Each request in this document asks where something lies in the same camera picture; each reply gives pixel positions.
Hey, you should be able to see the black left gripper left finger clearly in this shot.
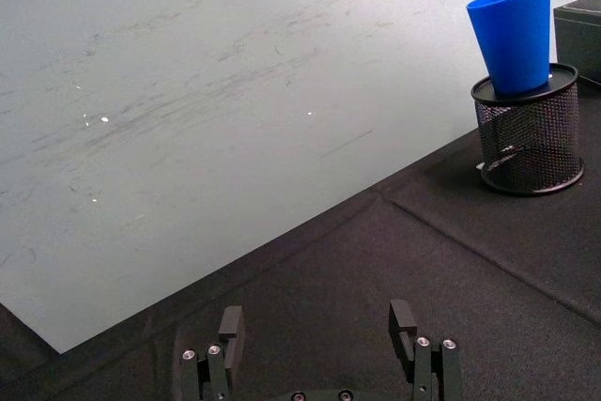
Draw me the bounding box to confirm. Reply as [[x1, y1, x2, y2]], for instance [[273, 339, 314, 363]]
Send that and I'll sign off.
[[179, 305, 246, 401]]

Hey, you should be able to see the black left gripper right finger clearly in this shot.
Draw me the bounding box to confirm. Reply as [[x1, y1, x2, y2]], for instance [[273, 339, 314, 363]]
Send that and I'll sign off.
[[388, 299, 463, 401]]

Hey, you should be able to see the black table cloth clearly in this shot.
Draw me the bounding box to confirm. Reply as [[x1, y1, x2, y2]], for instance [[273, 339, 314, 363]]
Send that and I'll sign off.
[[0, 72, 601, 401]]

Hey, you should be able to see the black mesh pen holder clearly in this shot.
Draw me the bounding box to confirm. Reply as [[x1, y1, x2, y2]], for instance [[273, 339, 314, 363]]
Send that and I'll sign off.
[[470, 62, 586, 198]]

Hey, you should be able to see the blue plastic cup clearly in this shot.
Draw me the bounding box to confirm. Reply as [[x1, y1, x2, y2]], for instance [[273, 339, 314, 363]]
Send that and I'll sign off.
[[465, 0, 553, 96]]

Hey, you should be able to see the dark box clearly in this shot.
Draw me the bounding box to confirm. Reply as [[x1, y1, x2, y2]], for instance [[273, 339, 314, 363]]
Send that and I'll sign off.
[[553, 0, 601, 88]]

